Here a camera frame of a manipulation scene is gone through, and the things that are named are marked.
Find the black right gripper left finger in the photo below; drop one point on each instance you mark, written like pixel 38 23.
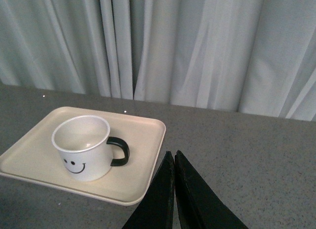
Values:
pixel 155 211

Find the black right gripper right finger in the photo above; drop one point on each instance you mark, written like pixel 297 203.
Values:
pixel 198 206

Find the white smiley mug black handle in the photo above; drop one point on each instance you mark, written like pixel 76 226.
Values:
pixel 86 148

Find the beige rectangular tray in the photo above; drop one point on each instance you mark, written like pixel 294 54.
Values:
pixel 34 159

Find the white pleated curtain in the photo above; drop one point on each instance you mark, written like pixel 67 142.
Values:
pixel 247 56

